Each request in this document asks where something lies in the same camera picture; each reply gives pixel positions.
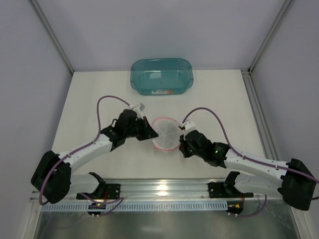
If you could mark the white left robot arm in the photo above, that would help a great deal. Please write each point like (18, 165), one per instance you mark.
(54, 176)

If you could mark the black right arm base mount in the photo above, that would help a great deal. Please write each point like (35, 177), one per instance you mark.
(226, 189)

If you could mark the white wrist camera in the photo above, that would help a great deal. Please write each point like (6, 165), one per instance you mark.
(138, 109)
(187, 126)

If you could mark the aluminium frame post left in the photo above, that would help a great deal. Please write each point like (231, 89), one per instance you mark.
(51, 34)

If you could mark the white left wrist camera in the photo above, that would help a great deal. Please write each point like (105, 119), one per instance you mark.
(138, 109)

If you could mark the white slotted cable duct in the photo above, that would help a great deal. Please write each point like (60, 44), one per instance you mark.
(146, 206)

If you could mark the teal plastic bin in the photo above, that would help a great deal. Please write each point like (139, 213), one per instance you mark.
(162, 76)

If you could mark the aluminium frame post right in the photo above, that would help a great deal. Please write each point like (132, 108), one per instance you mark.
(275, 25)

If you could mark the aluminium frame post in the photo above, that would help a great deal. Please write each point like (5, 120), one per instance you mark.
(51, 34)
(275, 25)

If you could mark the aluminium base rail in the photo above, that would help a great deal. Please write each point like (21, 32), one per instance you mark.
(162, 186)

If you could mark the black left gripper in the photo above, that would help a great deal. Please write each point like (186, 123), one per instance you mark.
(142, 127)

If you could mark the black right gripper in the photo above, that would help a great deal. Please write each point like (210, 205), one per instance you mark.
(186, 143)

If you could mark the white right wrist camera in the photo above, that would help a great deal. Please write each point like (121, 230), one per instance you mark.
(187, 126)

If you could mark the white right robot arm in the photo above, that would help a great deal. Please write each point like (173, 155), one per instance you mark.
(290, 181)

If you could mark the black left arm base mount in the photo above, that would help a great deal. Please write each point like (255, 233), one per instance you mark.
(105, 191)

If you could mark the white mesh laundry bag pink trim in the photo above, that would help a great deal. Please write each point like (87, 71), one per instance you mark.
(169, 133)

